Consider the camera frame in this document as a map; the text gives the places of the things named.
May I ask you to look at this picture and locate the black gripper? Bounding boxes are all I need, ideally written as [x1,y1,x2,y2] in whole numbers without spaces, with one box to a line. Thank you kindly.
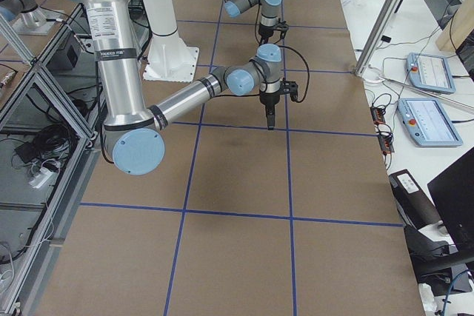
[259,91,280,130]
[258,23,278,41]

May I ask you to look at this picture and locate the orange black electronics board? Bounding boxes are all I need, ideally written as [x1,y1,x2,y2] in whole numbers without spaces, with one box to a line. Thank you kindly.
[370,106,394,155]

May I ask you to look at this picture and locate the near blue teach pendant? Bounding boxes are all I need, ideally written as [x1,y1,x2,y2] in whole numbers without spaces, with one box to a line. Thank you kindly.
[397,98,463,147]

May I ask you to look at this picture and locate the blue teach pendant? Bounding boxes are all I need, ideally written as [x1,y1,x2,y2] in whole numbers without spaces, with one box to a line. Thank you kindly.
[406,53,455,94]
[397,98,463,147]

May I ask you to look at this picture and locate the far blue teach pendant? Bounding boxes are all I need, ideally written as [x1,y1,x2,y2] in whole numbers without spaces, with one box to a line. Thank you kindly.
[406,53,455,94]

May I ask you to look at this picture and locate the black monitor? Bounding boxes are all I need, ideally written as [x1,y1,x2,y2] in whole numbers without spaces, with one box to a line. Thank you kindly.
[428,149,473,249]

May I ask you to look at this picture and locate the white power strip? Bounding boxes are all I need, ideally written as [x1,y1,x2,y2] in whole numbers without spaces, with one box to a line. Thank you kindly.
[29,167,58,189]

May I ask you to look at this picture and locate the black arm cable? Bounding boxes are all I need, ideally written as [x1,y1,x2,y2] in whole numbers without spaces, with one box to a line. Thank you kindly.
[276,44,311,104]

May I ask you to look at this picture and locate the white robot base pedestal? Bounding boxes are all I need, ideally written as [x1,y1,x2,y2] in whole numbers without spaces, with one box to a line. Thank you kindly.
[143,0,199,83]

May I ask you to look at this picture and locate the grey aluminium frame post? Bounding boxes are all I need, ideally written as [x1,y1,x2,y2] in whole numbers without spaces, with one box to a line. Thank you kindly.
[353,0,401,77]

